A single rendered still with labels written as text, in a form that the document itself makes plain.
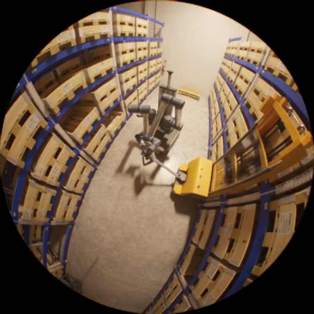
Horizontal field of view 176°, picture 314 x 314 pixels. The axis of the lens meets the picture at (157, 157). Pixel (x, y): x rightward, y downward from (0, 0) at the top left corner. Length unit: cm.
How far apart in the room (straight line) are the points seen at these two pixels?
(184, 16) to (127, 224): 848
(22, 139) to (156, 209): 301
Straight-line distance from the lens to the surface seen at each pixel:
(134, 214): 274
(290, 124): 120
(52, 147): 202
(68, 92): 201
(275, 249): 129
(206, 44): 637
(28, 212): 240
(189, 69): 648
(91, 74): 231
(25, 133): 182
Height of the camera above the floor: 269
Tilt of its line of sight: 63 degrees down
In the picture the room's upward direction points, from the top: 6 degrees clockwise
